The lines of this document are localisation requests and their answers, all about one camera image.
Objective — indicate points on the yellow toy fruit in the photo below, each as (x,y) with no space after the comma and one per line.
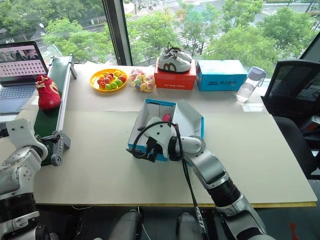
(105,74)

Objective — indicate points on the clear bag of toy fruit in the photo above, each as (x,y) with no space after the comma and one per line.
(142,81)

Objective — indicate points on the yellow plate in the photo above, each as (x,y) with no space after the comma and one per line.
(95,86)

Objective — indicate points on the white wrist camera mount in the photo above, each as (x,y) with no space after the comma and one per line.
(160,131)
(19,131)

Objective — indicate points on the yellow toy lemon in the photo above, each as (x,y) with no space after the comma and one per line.
(117,73)

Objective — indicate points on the red shoebox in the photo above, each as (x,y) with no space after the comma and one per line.
(173,80)

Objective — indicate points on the blue shoebox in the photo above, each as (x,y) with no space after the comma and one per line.
(185,117)
(220,75)

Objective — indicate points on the clear bottle with lilac lid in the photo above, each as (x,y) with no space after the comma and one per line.
(246,87)

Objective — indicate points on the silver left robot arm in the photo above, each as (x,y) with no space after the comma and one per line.
(17,170)

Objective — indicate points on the black window pillar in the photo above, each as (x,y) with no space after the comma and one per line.
(117,32)

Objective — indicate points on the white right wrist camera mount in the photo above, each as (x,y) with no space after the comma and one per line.
(160,131)

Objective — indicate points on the red toy fruit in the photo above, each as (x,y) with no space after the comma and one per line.
(102,84)

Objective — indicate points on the black mesh office chair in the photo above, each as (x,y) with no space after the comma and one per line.
(295,85)

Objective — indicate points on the white shoe with brown print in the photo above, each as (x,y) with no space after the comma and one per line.
(183,55)
(175,65)

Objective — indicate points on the red shoe with gold print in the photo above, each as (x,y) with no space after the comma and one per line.
(166,117)
(48,93)

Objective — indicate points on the pink toy peach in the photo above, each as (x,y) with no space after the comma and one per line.
(107,80)

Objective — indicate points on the grey laptop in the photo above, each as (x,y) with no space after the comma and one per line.
(17,75)

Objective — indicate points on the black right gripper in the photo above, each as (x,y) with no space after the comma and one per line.
(152,147)

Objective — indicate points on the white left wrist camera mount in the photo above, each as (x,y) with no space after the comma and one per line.
(19,131)

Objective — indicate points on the green toy fruit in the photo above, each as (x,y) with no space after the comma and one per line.
(119,82)
(113,85)
(108,87)

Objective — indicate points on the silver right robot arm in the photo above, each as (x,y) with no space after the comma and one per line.
(212,170)

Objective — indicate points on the green conveyor belt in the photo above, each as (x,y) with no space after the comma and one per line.
(63,100)

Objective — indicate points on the dark grey rounded shape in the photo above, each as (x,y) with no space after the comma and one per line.
(188,226)
(128,225)

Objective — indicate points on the closed blue shoebox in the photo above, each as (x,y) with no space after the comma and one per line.
(220,75)

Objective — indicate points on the red toy apple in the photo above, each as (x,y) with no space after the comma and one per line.
(123,78)

